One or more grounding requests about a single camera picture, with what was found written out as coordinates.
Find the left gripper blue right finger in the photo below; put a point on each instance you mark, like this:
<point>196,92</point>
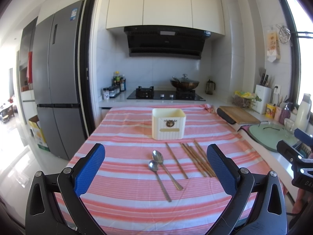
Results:
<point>257,204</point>

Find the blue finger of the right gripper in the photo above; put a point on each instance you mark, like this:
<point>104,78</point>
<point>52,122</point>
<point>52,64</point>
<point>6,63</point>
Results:
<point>304,137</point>
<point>288,152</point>

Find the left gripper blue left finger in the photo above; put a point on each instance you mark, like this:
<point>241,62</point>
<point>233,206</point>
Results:
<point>43,215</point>

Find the lone dark wooden chopstick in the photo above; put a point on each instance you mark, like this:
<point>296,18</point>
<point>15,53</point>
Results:
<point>176,160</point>

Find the steel spoon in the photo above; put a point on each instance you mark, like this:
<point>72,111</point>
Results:
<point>158,157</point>
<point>153,166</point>

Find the person's right hand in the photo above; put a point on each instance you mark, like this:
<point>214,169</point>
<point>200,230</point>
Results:
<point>302,198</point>

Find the white milk bottle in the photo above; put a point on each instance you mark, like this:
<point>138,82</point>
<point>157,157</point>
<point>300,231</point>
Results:
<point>303,114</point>

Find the yellow snack packet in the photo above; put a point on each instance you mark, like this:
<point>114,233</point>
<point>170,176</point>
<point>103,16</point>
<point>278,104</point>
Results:
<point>270,110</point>

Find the white knife block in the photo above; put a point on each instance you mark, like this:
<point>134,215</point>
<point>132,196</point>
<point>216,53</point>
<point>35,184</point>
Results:
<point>263,98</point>

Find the wooden cutting board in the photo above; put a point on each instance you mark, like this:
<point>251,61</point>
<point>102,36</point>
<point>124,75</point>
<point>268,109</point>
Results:
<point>240,115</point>

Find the cardboard box on floor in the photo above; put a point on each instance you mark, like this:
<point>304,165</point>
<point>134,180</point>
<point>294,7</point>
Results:
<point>34,124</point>

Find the pink striped tablecloth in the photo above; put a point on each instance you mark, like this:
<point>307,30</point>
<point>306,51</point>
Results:
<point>149,186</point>

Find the hanging paper bag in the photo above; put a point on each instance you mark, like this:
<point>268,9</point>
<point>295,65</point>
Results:
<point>272,47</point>

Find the dark glass kettle jug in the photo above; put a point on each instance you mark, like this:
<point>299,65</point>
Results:
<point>210,87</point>

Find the cream utensil holder box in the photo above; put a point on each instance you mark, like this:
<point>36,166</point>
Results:
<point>168,124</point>

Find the wok with glass lid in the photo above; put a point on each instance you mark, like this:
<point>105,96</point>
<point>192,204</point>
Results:
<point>184,83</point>

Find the condiment bottles group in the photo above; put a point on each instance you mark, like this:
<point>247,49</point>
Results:
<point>119,80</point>

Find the black gas cooktop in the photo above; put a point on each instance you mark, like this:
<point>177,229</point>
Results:
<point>151,94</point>

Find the grey refrigerator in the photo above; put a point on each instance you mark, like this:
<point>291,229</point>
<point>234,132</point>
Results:
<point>55,80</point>

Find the white upper cabinets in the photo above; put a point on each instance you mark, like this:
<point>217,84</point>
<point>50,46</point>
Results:
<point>199,14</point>

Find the black range hood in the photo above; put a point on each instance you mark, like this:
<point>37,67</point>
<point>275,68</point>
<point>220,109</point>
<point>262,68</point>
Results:
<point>165,40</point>

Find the wire basket with bags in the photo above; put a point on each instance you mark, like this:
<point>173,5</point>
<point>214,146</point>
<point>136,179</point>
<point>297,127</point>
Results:
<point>245,99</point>

